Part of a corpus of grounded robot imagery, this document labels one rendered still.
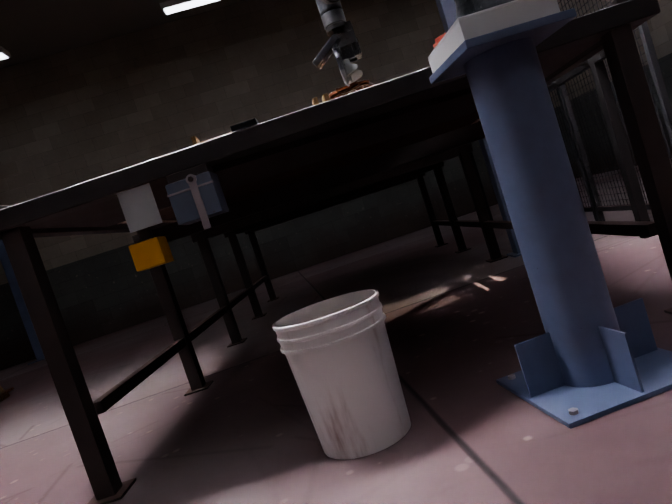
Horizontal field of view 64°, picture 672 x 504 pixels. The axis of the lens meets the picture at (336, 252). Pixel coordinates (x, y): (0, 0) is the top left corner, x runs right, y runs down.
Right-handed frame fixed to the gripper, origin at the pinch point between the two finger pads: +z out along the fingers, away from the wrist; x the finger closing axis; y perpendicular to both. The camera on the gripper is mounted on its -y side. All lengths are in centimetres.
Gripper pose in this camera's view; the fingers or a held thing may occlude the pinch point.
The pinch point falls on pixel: (349, 88)
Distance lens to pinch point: 186.4
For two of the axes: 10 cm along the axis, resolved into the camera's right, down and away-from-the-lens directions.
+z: 3.1, 9.5, 0.5
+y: 9.3, -3.0, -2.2
